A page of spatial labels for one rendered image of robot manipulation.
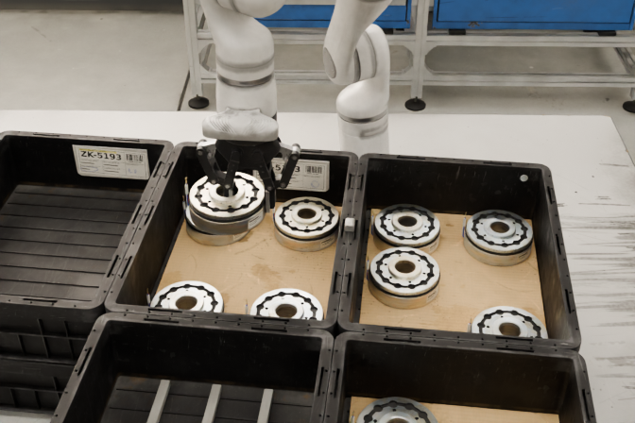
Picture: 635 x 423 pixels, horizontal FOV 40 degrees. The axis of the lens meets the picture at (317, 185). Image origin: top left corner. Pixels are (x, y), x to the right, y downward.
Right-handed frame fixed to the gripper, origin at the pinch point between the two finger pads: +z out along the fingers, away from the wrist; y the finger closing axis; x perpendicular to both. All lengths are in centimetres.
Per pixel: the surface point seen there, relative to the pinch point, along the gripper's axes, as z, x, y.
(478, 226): 13.5, -13.4, -33.5
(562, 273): 6.4, 4.6, -42.2
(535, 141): 30, -64, -52
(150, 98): 104, -195, 66
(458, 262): 16.7, -8.2, -30.4
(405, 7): 61, -196, -29
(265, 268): 17.2, -5.1, -1.1
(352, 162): 7.1, -19.7, -13.6
